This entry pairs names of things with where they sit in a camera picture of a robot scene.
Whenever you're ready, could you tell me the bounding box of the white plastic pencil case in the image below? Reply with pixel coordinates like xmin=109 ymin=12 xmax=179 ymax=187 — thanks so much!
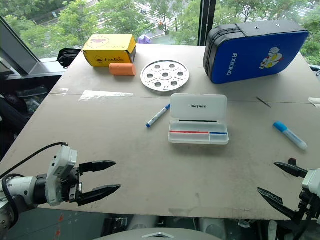
xmin=167 ymin=93 xmax=230 ymax=146

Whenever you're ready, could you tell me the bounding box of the thin blue white marker pen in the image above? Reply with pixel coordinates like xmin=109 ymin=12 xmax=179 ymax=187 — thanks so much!
xmin=145 ymin=103 xmax=172 ymax=129

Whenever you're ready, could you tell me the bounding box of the thick blue capped white marker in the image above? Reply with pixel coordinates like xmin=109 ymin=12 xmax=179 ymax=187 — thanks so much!
xmin=272 ymin=120 xmax=309 ymax=151

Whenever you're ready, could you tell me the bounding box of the yellow cardboard duck box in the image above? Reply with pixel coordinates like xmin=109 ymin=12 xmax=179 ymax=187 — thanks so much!
xmin=82 ymin=33 xmax=137 ymax=69

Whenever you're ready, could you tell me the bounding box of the blue black padded case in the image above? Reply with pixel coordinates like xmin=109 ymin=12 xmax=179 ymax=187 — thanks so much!
xmin=202 ymin=20 xmax=310 ymax=85

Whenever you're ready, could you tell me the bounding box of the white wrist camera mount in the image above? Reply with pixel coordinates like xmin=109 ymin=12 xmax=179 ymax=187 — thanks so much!
xmin=45 ymin=145 xmax=79 ymax=207
xmin=301 ymin=167 xmax=320 ymax=199

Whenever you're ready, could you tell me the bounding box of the clear tape strip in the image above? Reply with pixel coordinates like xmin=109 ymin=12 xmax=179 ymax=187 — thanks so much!
xmin=78 ymin=90 xmax=135 ymax=102

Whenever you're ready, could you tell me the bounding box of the black window frame post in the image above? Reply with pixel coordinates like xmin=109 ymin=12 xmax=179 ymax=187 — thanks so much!
xmin=198 ymin=0 xmax=217 ymax=47

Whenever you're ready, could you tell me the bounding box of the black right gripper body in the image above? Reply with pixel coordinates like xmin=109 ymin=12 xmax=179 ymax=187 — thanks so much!
xmin=297 ymin=191 xmax=320 ymax=223

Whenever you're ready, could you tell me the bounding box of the silver round perforated metal plate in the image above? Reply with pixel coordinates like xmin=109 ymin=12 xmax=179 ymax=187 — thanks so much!
xmin=140 ymin=59 xmax=191 ymax=96

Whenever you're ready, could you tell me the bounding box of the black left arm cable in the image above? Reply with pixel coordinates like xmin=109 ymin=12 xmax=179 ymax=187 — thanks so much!
xmin=0 ymin=142 xmax=69 ymax=180

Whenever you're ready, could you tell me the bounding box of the orange foam cylinder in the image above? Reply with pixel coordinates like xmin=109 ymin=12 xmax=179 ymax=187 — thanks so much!
xmin=108 ymin=62 xmax=137 ymax=77

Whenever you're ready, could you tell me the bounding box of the thin black stick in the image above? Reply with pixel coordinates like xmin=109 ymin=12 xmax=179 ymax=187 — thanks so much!
xmin=256 ymin=96 xmax=273 ymax=109

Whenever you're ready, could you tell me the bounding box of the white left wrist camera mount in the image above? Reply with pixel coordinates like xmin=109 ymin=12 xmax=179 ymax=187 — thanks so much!
xmin=45 ymin=145 xmax=79 ymax=207

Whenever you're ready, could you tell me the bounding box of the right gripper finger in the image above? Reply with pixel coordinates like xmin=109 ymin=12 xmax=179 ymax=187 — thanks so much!
xmin=257 ymin=187 xmax=303 ymax=225
xmin=273 ymin=157 xmax=309 ymax=179

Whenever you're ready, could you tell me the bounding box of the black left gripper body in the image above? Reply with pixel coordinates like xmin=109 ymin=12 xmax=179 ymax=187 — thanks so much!
xmin=58 ymin=164 xmax=86 ymax=204

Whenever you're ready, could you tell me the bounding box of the black bundled strap bag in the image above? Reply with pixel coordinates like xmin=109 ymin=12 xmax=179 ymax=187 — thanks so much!
xmin=56 ymin=47 xmax=84 ymax=69

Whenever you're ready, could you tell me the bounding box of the grey rounded robot torso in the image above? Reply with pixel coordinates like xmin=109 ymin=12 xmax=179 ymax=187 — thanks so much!
xmin=93 ymin=227 xmax=227 ymax=240

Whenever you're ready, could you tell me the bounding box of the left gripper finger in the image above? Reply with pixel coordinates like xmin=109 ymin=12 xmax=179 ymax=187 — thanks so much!
xmin=79 ymin=160 xmax=117 ymax=175
xmin=73 ymin=184 xmax=122 ymax=207

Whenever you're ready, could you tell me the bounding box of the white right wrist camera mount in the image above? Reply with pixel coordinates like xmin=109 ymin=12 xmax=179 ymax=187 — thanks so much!
xmin=301 ymin=167 xmax=320 ymax=199

